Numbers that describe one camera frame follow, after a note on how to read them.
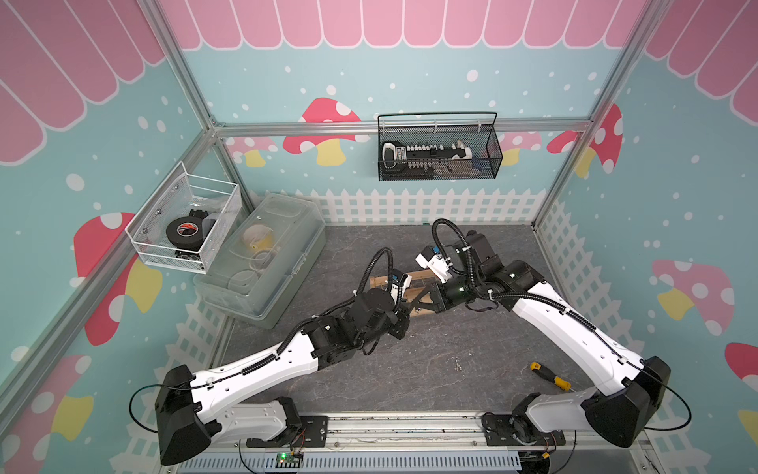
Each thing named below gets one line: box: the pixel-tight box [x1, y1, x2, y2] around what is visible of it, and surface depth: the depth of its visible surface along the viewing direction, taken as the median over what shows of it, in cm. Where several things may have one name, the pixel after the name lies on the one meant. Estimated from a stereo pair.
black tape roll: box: [165, 216, 204, 249], surface depth 71 cm
